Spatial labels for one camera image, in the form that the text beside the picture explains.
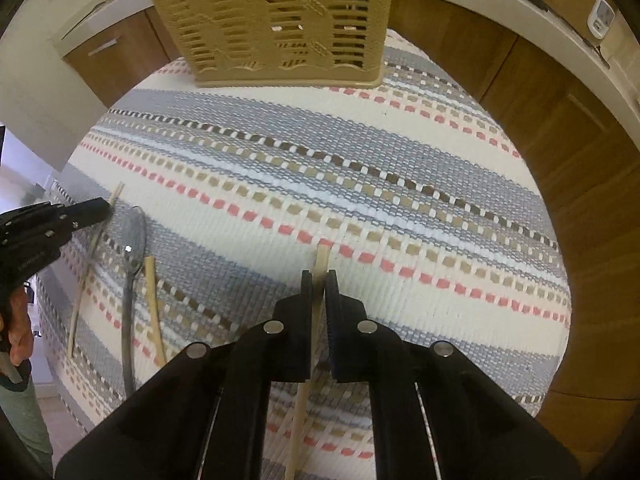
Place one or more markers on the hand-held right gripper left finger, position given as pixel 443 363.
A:
pixel 306 290

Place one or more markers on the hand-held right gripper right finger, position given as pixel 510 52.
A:
pixel 331 290

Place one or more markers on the clear grey spoon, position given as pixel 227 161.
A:
pixel 135 232

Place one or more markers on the kitchen knife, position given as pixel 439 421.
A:
pixel 85 17

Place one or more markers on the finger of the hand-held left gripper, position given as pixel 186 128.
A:
pixel 85 212

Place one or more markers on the beige plastic utensil basket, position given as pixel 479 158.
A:
pixel 270 15

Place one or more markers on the person's left hand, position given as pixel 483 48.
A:
pixel 17 325

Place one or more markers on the brown rice cooker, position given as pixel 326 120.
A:
pixel 600 15

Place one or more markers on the white kitchen countertop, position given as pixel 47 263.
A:
pixel 500 15

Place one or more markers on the green trousers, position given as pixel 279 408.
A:
pixel 22 425

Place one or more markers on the wooden base cabinet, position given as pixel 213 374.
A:
pixel 575 185

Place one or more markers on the wooden chopstick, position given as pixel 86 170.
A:
pixel 154 310
pixel 322 257
pixel 82 285

